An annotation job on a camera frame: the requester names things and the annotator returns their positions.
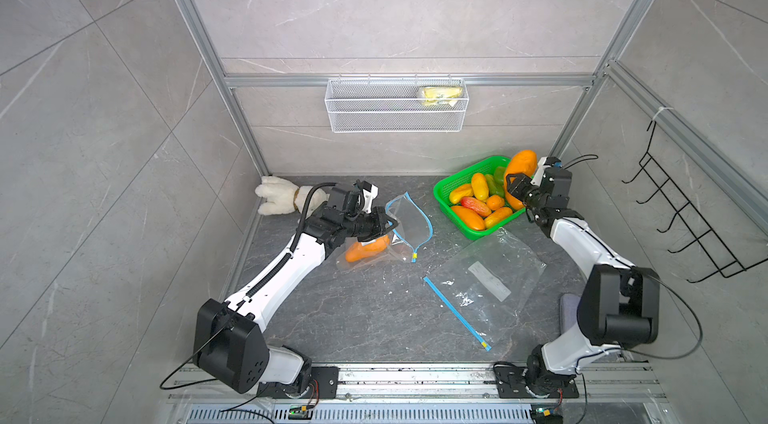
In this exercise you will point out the small orange mango centre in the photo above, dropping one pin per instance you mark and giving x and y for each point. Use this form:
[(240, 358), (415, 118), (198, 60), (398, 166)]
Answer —
[(495, 202)]

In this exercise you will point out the white plush teddy bear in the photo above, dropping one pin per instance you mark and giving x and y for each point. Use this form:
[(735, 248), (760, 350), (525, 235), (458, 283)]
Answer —
[(280, 196)]

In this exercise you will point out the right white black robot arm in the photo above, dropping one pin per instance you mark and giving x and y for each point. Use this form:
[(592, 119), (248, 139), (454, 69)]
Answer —
[(619, 308)]

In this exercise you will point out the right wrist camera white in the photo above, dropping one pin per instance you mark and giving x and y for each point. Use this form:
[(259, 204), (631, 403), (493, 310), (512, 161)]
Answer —
[(542, 172)]

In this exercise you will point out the yellow sponge in wire basket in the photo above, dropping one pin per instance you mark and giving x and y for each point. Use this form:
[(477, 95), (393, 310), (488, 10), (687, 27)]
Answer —
[(440, 95)]

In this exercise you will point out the green plastic basket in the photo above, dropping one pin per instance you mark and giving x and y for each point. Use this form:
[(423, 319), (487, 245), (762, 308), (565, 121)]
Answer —
[(442, 190)]

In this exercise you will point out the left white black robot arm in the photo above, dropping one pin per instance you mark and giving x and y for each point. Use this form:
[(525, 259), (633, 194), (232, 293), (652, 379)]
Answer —
[(229, 341)]

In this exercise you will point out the black wire wall hook rack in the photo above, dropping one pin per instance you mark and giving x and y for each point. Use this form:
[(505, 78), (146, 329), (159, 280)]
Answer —
[(719, 258)]

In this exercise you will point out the yellow mango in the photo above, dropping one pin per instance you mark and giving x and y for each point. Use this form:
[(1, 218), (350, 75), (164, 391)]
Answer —
[(480, 186)]

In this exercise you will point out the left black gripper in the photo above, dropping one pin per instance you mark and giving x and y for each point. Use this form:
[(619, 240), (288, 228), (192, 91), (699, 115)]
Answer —
[(376, 225)]

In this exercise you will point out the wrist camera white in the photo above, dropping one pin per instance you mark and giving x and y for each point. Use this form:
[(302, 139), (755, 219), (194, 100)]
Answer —
[(542, 172), (368, 193)]

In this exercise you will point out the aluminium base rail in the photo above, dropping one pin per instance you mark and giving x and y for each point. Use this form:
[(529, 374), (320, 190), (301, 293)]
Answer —
[(613, 392)]

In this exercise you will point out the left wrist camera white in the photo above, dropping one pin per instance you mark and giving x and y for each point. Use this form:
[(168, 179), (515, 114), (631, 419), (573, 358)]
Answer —
[(368, 193)]

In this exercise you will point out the green mango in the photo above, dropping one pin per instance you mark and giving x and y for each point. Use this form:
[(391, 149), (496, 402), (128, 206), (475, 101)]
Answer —
[(499, 174), (495, 185)]

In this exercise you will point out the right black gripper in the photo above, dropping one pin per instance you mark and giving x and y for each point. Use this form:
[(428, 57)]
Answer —
[(518, 185)]

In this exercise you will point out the purple round pad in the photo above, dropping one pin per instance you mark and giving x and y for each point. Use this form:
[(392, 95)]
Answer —
[(568, 311)]

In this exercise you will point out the clear zip-top bag blue zipper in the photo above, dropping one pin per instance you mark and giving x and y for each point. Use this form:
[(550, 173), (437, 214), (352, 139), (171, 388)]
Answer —
[(413, 231)]

